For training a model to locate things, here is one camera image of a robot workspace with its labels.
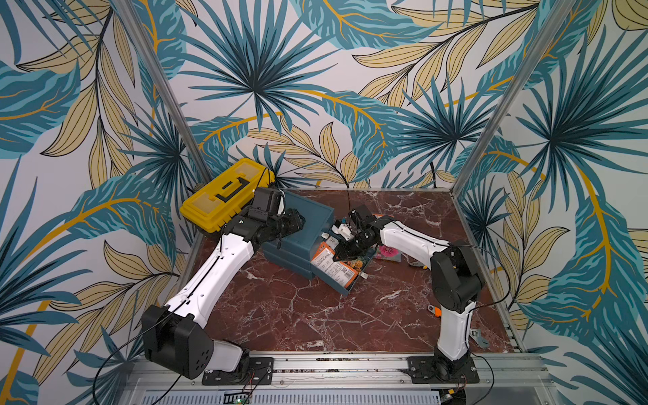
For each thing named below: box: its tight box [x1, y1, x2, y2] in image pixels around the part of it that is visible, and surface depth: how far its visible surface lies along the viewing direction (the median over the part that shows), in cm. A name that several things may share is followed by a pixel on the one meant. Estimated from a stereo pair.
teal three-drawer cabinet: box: [261, 191, 359, 297], surface depth 87 cm
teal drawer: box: [310, 236, 378, 297], surface depth 88 cm
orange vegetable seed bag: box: [310, 241, 359, 288], surface depth 88 cm
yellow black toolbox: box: [179, 157, 276, 233], surface depth 97 cm
